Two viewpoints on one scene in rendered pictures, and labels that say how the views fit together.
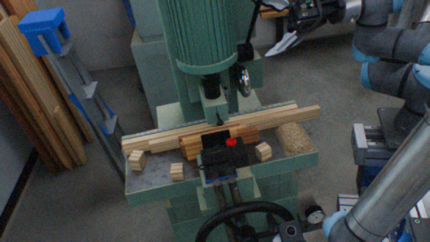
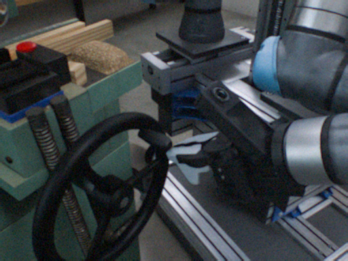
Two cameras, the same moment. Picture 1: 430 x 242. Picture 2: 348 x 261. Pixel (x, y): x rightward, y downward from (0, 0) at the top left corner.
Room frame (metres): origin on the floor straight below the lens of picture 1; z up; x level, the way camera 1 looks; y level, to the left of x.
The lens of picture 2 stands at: (0.24, 0.19, 1.23)
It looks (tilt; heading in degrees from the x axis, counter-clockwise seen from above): 36 degrees down; 311
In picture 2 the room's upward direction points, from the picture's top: straight up
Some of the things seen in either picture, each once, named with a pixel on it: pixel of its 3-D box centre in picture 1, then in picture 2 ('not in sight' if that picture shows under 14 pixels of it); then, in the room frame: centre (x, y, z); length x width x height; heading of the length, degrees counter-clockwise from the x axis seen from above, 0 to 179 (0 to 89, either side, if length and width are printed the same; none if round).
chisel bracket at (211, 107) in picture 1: (213, 103); not in sight; (0.93, -0.01, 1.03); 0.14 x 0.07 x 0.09; 5
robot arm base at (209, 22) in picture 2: (421, 115); (202, 20); (0.90, -0.69, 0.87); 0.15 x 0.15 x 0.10
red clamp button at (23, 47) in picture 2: (231, 142); (26, 46); (0.74, -0.04, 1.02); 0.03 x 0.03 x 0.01
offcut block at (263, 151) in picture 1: (263, 151); (73, 75); (0.79, -0.13, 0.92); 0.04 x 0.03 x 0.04; 114
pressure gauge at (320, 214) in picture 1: (314, 214); (155, 156); (0.72, -0.28, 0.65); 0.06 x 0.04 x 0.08; 95
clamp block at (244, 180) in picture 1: (224, 175); (32, 117); (0.72, 0.00, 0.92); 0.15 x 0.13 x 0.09; 95
